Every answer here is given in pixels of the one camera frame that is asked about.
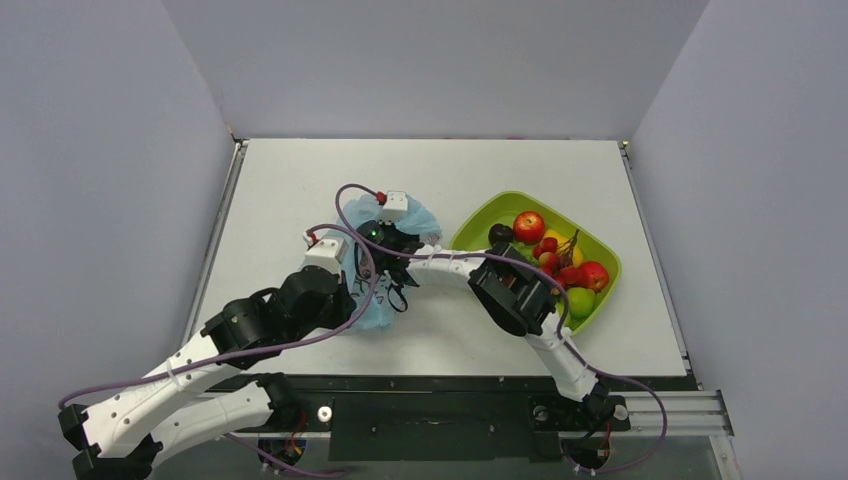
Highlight yellow fake mango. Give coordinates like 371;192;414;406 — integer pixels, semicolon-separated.
541;229;585;267

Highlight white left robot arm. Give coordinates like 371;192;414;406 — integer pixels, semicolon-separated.
58;265;356;479

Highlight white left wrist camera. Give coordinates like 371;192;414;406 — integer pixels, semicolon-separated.
303;232;349;275

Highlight blue printed plastic bag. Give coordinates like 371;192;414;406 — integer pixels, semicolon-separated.
325;194;442;330

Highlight green plastic tray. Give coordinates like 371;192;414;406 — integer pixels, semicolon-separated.
450;191;621;336

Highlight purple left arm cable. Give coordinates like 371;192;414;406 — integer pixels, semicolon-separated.
58;223;379;412

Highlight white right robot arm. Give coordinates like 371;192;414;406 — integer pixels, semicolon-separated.
357;220;604;427

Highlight red fake strawberry bunch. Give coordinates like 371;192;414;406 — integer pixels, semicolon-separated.
534;241;581;289

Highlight green fake grapes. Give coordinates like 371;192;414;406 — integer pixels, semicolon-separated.
513;242;536;261

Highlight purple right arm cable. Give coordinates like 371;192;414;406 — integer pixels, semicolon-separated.
334;184;669;475

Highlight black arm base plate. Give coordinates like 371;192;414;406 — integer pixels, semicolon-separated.
252;374;656;467

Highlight small red fake apple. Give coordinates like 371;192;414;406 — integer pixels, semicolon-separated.
578;260;610;293

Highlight dark purple fake plum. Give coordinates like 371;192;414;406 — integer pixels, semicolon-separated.
487;223;515;246

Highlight green fake apple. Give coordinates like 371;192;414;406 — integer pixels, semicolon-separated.
567;287;596;320

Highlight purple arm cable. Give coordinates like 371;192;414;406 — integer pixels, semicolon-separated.
334;184;669;475
58;223;379;412

